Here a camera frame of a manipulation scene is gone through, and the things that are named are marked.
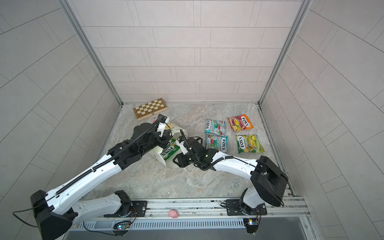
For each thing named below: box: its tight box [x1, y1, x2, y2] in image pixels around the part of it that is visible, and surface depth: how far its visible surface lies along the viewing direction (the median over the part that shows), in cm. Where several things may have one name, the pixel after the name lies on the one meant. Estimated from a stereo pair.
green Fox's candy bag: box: [236, 134, 265, 154], surface depth 93 cm
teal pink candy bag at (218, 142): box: [205, 134, 229, 153], surface depth 94 cm
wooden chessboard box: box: [133, 98, 168, 122], surface depth 111 cm
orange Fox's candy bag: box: [227, 114, 254, 132], surface depth 104 cm
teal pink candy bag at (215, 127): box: [205, 119, 226, 136], surface depth 101 cm
